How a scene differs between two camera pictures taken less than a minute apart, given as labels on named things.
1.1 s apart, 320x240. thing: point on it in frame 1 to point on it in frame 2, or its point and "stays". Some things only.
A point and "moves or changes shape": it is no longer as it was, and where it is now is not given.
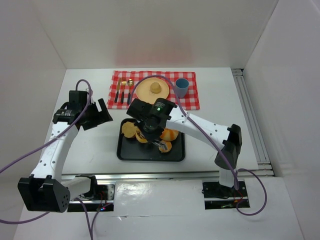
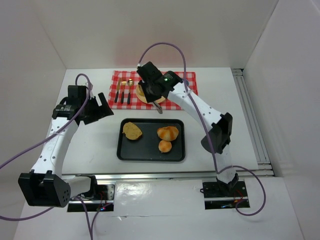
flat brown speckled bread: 129,129 stays
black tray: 130,149 stays
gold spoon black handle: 130,82 stays
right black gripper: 152,136 to 155,99
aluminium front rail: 173,176 stays
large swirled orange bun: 169,134 stays
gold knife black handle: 118,88 stays
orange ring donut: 140,137 to 140,90
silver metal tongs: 160,143 moves or changes shape
